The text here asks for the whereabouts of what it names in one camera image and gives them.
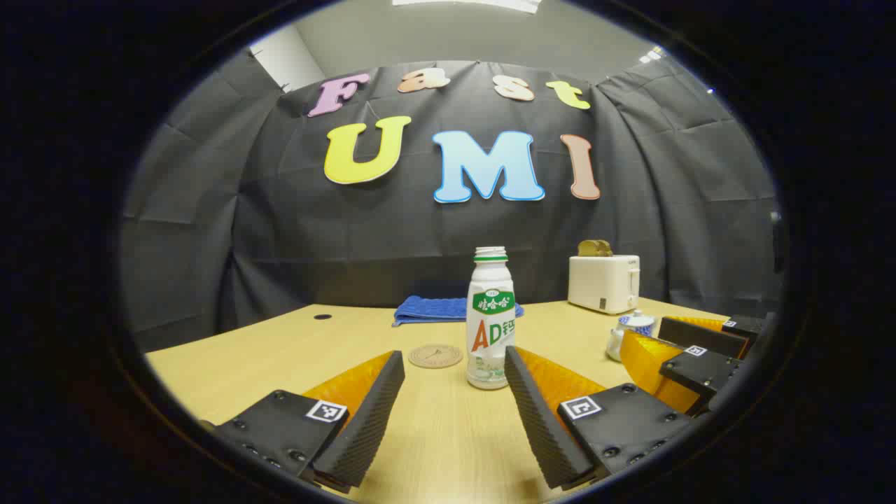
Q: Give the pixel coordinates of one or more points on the blue folded towel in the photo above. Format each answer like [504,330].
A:
[427,309]

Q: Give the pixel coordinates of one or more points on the ceiling light panel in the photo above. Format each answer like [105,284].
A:
[476,4]

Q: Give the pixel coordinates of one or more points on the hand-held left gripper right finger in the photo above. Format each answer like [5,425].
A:
[539,427]

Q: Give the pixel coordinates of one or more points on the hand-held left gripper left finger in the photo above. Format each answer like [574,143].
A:
[371,420]

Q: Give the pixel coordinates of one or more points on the black backdrop cloth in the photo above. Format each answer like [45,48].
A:
[350,245]

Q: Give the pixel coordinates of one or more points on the white water bottle green label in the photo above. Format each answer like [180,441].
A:
[490,315]

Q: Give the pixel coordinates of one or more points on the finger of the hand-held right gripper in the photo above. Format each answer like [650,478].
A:
[700,336]
[700,371]

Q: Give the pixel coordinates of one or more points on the white toaster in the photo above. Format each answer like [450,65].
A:
[602,283]

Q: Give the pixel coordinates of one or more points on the round wooden coaster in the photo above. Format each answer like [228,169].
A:
[435,356]

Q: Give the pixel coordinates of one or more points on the white teacup lid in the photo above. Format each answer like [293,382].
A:
[637,323]

